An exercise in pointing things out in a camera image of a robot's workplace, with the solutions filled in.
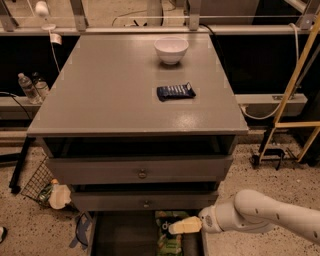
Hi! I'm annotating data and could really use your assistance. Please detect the black wire basket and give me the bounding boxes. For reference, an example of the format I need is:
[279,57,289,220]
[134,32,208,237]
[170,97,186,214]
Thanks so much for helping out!
[21,158,53,207]

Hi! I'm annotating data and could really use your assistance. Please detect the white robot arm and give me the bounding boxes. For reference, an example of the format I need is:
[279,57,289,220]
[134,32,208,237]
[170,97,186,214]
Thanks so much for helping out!
[169,189,320,245]

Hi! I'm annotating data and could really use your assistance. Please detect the open bottom grey drawer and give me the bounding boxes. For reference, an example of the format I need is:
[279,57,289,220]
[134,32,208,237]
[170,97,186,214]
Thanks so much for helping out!
[88,211,205,256]

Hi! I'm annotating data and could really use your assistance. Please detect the dark blue snack packet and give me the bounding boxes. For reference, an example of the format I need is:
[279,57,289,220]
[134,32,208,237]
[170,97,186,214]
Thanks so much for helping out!
[156,82,196,102]

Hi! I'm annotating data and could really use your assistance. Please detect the grey drawer cabinet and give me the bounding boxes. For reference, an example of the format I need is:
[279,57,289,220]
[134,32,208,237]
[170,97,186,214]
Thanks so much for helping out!
[26,33,249,256]

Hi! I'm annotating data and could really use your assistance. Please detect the white cable right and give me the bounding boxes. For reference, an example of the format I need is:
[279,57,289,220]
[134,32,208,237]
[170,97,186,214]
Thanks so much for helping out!
[239,22,300,121]

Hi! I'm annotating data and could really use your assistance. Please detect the white round device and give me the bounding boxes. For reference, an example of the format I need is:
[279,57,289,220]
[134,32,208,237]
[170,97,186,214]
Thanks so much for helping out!
[35,1,49,18]

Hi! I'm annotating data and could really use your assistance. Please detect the clear water bottle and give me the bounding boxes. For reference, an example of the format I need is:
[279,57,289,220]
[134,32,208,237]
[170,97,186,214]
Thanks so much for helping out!
[18,73,42,104]
[32,72,50,99]

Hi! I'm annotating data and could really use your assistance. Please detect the black cable left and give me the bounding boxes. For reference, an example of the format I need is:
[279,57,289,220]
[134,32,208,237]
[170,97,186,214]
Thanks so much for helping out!
[0,91,33,121]

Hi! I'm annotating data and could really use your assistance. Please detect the white cable with tag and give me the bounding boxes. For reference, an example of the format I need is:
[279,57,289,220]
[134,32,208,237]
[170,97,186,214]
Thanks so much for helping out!
[47,29,63,74]

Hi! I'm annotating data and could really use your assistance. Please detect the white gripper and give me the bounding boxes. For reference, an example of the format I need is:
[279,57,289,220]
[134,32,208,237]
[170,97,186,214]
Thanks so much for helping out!
[169,205,222,235]

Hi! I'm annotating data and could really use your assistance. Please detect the black metal leg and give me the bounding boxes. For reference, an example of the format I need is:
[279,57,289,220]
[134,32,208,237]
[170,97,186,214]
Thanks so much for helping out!
[9,137,34,194]

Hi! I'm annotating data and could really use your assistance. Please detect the clear water bottle right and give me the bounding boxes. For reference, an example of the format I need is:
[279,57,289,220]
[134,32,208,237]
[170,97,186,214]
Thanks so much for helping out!
[32,72,50,99]

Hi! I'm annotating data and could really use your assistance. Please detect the white ceramic bowl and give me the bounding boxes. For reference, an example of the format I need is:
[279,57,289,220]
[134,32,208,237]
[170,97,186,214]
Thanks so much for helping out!
[154,36,189,65]

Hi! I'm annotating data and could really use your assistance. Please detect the middle grey drawer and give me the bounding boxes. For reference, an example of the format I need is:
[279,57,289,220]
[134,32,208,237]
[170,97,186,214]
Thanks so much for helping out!
[71,191,218,211]

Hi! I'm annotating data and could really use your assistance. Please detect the white crumpled bag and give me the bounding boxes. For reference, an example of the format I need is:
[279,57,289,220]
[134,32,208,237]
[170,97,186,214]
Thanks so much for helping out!
[49,184,71,210]

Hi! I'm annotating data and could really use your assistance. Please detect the green rice chip bag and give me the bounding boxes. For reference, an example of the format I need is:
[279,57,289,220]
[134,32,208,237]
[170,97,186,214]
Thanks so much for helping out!
[155,211,189,256]

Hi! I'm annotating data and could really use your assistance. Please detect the clear water bottle left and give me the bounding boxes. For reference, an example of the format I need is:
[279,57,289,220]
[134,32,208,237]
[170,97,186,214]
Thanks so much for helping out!
[18,73,42,104]

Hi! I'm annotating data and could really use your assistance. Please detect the top grey drawer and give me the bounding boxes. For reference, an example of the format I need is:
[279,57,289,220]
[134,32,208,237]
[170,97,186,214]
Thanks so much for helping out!
[46,155,233,185]

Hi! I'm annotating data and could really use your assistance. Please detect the blue tape strips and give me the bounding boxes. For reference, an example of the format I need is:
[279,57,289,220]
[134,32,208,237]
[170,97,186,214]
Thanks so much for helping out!
[69,213,91,250]

